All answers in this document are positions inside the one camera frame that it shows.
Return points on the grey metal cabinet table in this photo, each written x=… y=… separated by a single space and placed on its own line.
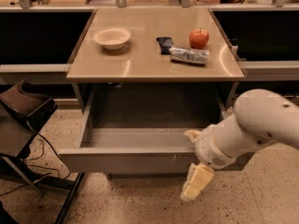
x=141 y=61

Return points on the silver foil chip bag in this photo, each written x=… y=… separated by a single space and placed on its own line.
x=187 y=55

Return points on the dark side cart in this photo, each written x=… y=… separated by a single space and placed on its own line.
x=32 y=111

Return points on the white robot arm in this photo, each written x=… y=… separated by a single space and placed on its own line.
x=260 y=119

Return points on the dark blue snack bar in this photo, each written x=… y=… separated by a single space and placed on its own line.
x=165 y=44

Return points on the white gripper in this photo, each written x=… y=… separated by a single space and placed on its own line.
x=209 y=148

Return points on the grey top drawer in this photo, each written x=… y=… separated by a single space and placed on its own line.
x=138 y=129

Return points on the white paper bowl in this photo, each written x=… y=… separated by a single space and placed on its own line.
x=112 y=38

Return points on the red apple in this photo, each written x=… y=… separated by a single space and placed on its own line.
x=198 y=38

